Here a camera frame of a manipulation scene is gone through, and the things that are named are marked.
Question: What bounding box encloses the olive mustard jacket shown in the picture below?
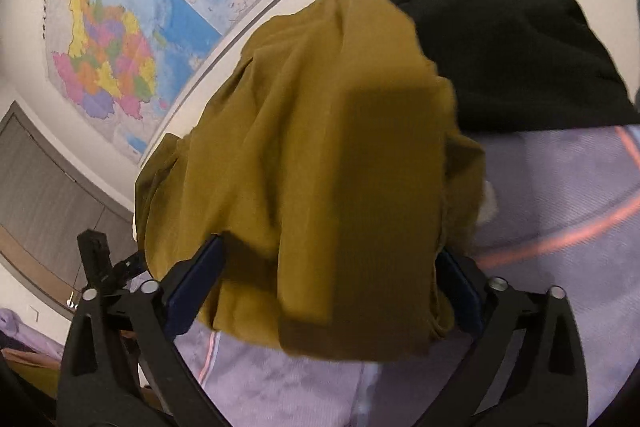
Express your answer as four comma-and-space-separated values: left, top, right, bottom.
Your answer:
134, 0, 485, 361

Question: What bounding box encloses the lilac garment on rack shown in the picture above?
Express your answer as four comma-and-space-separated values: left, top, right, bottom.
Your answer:
0, 309, 64, 361

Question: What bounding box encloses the purple plaid bed sheet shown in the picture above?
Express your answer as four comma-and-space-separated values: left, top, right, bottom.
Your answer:
127, 123, 640, 427

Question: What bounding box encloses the black garment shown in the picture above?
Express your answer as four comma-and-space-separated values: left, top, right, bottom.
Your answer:
390, 0, 639, 135

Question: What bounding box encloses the colourful wall map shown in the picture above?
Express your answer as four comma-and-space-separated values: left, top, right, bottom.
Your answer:
43, 0, 276, 162

